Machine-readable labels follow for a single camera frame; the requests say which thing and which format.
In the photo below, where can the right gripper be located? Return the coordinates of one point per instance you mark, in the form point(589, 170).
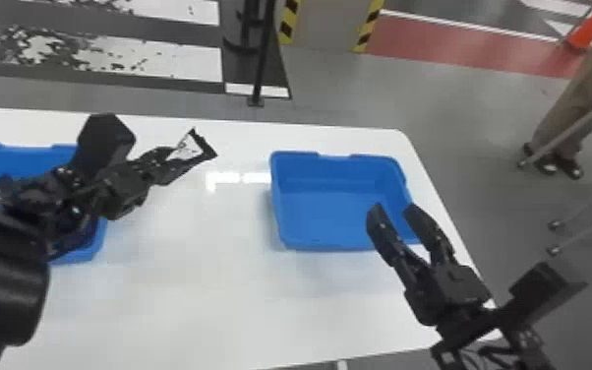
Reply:
point(448, 294)

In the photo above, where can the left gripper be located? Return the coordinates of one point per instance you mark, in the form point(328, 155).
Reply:
point(123, 188)

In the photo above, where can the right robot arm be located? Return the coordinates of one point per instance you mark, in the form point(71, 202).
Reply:
point(474, 333)

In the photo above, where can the blue tray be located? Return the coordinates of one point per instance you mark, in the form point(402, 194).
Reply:
point(327, 201)
point(22, 162)

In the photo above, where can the person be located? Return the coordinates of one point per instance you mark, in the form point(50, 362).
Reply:
point(580, 98)

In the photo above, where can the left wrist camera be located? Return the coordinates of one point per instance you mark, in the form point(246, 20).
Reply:
point(103, 141)

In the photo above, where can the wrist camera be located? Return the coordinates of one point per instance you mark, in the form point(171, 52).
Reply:
point(544, 292)
point(103, 141)

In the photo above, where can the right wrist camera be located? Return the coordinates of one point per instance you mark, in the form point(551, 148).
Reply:
point(544, 292)

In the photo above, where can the yellow black striped post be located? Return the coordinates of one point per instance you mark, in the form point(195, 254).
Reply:
point(327, 23)

